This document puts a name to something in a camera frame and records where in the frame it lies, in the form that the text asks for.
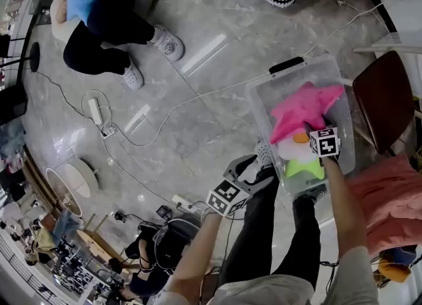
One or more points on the orange white gold-frame chair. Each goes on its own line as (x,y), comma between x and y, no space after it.
(394,270)

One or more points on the black cabinet box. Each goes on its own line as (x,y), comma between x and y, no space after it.
(13,106)

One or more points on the person's right white shoe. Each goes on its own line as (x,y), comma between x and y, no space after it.
(310,193)

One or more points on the pink padded armchair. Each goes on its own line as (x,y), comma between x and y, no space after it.
(389,205)

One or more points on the black helmet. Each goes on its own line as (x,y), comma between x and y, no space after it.
(178,244)

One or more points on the long white power strip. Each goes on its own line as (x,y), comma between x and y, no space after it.
(95,111)

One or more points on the blue grey mottled cloth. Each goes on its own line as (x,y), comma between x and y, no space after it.
(13,139)

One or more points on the small clear round lid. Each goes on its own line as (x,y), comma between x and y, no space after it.
(141,198)

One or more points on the person's left forearm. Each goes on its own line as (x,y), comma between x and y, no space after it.
(194,254)

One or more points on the light wooden stool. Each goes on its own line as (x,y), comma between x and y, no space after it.
(95,241)

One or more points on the green star plush pillow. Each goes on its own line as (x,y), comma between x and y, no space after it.
(303,168)

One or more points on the clear plastic storage bin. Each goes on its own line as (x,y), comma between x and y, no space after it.
(343,152)

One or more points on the person's grey shirt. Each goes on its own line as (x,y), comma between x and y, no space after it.
(263,292)

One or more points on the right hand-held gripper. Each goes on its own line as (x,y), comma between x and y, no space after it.
(324,142)

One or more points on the black mesh bin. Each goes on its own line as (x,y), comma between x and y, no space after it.
(39,5)

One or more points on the fried egg plush pillow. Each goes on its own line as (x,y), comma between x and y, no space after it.
(293,152)

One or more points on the navy blue chair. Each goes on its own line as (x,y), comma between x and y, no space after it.
(399,254)

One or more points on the person's black trousers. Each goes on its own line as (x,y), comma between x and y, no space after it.
(257,231)

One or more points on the person's left white shoe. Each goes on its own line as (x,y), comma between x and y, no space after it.
(262,155)

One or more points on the brown seat wooden chair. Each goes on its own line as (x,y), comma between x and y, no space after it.
(382,99)

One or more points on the person's white shoe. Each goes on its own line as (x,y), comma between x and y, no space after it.
(262,155)
(310,193)

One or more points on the person's right forearm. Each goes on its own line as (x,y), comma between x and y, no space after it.
(344,208)

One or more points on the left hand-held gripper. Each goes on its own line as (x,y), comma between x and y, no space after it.
(227,198)

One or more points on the pink star plush pillow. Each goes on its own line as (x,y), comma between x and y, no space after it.
(303,106)

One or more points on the black standing fan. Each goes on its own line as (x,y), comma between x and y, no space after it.
(34,56)

